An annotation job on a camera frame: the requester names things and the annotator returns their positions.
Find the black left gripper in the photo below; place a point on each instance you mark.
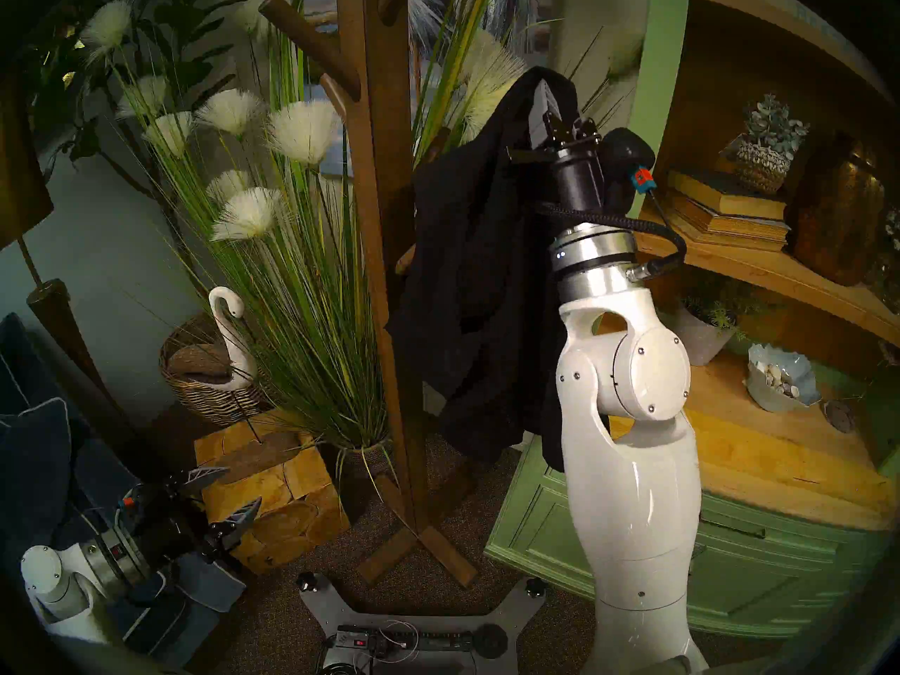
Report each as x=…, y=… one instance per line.
x=179, y=527

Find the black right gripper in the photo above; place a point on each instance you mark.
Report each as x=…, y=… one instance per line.
x=580, y=174

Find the black jacket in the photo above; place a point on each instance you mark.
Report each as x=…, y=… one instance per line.
x=478, y=294

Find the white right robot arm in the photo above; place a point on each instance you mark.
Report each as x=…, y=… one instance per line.
x=633, y=505

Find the brown wooden coat rack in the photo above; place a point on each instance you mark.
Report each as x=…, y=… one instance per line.
x=376, y=188

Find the brown wooden stand base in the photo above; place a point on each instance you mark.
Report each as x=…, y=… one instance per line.
x=260, y=452

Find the wooden log block stool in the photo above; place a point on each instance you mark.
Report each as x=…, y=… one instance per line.
x=295, y=498

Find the wicker basket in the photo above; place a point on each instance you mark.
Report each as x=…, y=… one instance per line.
x=204, y=403

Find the black base knob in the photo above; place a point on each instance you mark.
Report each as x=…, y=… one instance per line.
x=306, y=582
x=536, y=587

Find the dark blue sofa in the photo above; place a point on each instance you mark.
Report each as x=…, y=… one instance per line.
x=98, y=477

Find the woven plant pot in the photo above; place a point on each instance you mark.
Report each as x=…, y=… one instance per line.
x=362, y=461

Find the white swan figurine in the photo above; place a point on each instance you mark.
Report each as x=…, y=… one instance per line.
x=232, y=329

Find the dark covered old book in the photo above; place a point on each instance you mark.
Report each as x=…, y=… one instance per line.
x=714, y=190

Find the tall grass with white pompons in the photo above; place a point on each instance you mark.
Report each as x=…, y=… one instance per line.
x=309, y=343

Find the blue piped cushion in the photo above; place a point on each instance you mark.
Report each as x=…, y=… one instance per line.
x=35, y=470

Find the thick tan old book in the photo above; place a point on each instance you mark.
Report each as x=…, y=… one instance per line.
x=724, y=240

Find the succulent in woven pot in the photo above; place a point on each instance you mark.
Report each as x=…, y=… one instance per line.
x=763, y=171

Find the small plant in grey pot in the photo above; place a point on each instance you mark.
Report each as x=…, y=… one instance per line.
x=696, y=339

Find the pale blue lettered book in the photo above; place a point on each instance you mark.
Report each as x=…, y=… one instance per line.
x=787, y=9

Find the brown ceramic vase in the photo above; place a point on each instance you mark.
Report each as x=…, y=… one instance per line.
x=833, y=209

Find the pale blue shell bowl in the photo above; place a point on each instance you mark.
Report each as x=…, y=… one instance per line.
x=801, y=382

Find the brass floor lamp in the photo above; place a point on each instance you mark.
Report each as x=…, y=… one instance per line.
x=21, y=181

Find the dark leafy green plant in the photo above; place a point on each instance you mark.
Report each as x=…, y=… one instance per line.
x=183, y=13

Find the small round stone disc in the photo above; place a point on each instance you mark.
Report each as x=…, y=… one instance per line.
x=839, y=415

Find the green wooden shelf cabinet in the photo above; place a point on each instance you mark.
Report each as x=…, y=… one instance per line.
x=773, y=575

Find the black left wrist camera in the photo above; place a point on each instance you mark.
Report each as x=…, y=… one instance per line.
x=137, y=510

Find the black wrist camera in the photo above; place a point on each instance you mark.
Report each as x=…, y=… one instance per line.
x=626, y=160
x=137, y=510

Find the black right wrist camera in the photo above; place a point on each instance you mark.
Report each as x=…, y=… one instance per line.
x=626, y=160

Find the wall painting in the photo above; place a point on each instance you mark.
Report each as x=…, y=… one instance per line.
x=429, y=5

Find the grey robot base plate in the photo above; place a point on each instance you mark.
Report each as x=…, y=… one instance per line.
x=415, y=621

